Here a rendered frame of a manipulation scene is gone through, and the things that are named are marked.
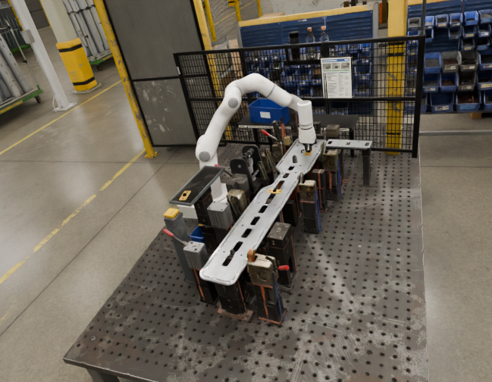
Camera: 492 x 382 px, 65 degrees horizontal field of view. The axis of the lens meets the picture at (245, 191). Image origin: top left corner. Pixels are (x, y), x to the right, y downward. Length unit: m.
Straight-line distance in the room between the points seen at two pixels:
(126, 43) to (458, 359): 4.33
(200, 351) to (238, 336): 0.18
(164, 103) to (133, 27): 0.90
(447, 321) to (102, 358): 2.04
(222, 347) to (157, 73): 3.61
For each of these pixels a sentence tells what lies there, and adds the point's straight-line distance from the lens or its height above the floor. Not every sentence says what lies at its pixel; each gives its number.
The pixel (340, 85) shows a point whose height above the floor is 1.25.
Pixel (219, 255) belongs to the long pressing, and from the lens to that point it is 1.86.
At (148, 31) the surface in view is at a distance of 4.75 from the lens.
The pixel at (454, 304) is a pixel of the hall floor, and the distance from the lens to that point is 2.98.
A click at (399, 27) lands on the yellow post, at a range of 2.79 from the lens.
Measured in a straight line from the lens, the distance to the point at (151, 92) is 5.01.
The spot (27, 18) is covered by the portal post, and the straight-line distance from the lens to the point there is 8.80.
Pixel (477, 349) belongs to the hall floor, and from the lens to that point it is 2.80.
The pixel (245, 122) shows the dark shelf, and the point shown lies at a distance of 3.10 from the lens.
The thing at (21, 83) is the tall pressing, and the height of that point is 0.51.
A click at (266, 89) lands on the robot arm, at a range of 2.32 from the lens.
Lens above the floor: 2.20
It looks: 32 degrees down
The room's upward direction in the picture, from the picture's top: 12 degrees counter-clockwise
